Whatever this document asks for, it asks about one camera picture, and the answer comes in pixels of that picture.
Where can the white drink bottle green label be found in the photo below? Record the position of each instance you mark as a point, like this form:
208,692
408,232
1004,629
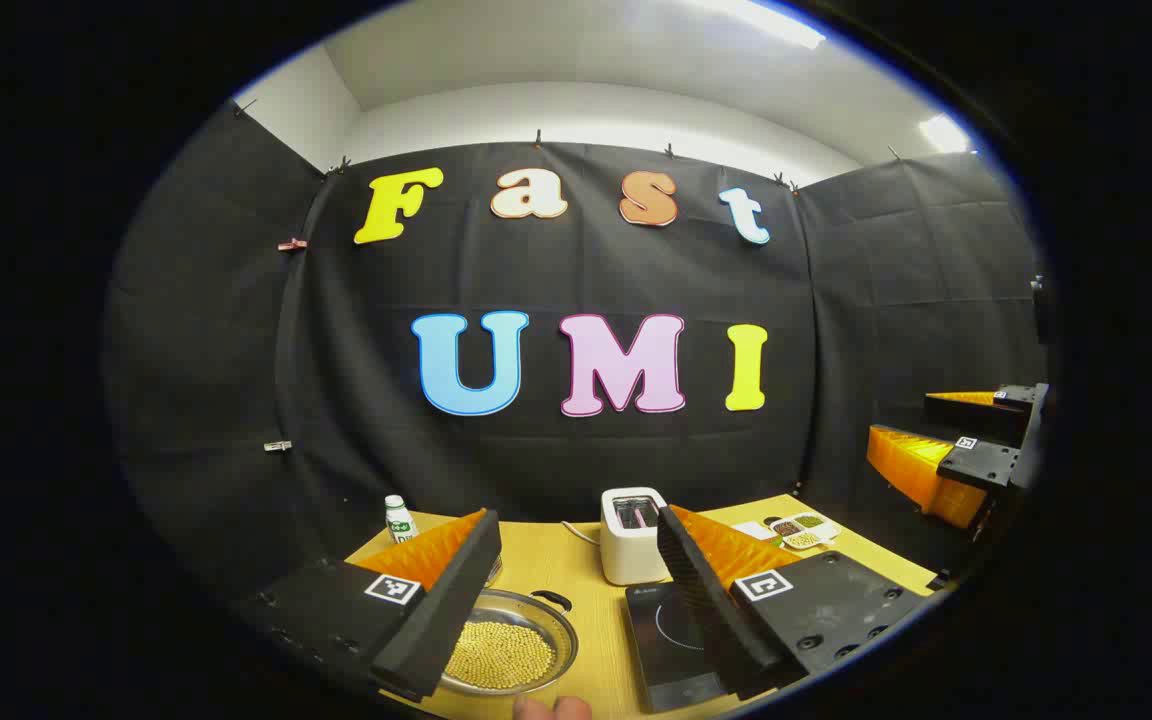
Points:
398,520

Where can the pink clip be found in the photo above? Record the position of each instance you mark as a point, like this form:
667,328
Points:
292,244

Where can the pile of soybeans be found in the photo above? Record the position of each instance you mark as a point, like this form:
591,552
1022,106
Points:
501,655

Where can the ceiling light panel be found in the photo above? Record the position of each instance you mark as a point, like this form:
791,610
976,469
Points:
946,132

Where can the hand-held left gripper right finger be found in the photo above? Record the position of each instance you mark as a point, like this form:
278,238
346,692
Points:
701,600

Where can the black induction cooktop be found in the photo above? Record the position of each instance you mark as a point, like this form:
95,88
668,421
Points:
671,640

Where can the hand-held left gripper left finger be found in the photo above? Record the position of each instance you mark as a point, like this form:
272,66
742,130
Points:
451,610

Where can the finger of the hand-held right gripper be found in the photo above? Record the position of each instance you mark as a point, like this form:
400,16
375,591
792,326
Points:
976,412
911,465

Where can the white toaster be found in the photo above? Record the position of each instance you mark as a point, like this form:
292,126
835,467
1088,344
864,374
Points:
628,550

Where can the divided dish of seasonings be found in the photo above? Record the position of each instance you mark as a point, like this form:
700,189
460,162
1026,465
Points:
804,530

